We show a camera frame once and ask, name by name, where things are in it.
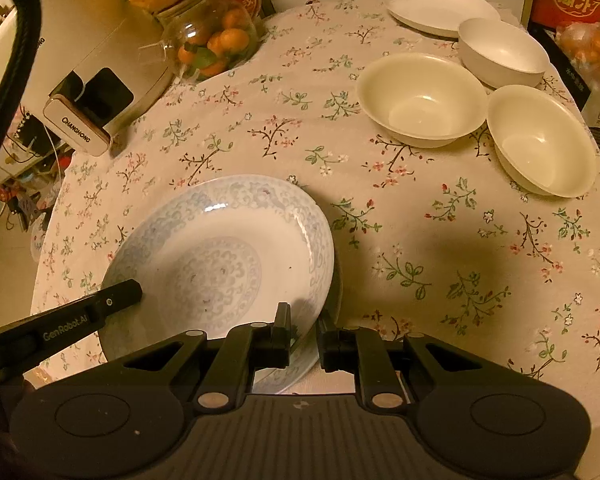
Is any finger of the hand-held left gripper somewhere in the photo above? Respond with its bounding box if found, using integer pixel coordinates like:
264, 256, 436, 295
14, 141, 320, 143
95, 280, 144, 323

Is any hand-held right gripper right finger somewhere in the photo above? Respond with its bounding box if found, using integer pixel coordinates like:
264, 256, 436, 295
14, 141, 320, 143
316, 309, 485, 409

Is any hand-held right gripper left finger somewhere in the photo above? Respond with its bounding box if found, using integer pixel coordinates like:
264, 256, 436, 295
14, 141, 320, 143
112, 302, 293, 409

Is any blue patterned plate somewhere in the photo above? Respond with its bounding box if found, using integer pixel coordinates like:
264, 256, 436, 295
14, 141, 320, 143
100, 174, 337, 395

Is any cream bowl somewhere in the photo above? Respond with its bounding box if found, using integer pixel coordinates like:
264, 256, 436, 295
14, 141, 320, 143
487, 85, 598, 198
356, 52, 488, 149

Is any white bowl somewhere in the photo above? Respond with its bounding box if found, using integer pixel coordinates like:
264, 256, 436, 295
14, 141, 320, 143
457, 17, 551, 90

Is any white plate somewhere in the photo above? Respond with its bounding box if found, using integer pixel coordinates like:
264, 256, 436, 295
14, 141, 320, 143
380, 0, 503, 39

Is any floral tablecloth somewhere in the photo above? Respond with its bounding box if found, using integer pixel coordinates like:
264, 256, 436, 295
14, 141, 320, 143
30, 0, 600, 441

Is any white air fryer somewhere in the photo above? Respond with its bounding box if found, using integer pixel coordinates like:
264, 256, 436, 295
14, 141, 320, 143
0, 0, 178, 158

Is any glass jar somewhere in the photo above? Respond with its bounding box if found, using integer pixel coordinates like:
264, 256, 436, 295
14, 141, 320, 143
140, 0, 261, 86

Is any pile of small oranges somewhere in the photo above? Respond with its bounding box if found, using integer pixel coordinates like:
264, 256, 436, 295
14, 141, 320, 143
177, 10, 253, 78

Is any black box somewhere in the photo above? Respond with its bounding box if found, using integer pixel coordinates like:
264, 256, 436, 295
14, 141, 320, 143
527, 22, 591, 106

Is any plastic bag of oranges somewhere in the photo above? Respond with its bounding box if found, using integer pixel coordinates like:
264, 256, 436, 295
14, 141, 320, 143
555, 22, 600, 93

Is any black cable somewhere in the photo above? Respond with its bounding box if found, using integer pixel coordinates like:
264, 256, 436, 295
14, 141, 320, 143
0, 0, 46, 191

